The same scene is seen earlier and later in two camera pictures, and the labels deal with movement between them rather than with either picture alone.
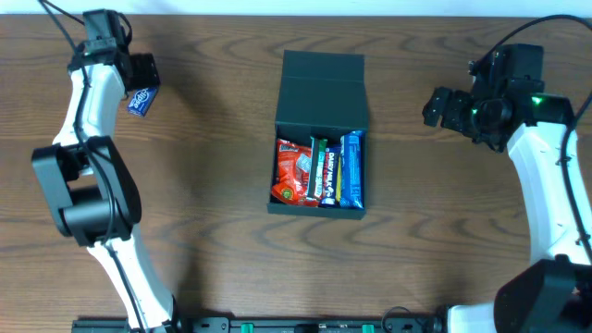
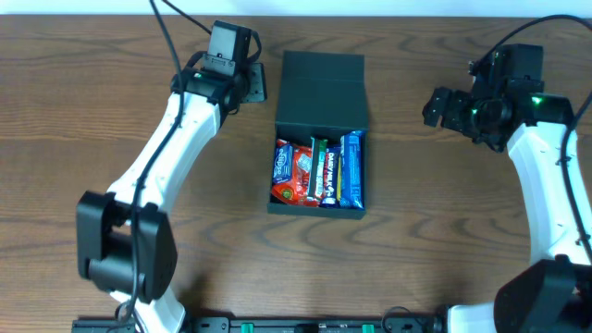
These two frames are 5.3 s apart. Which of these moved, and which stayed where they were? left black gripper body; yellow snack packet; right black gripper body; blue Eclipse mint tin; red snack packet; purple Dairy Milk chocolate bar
Moved: blue Eclipse mint tin; left black gripper body
Stayed: purple Dairy Milk chocolate bar; right black gripper body; yellow snack packet; red snack packet
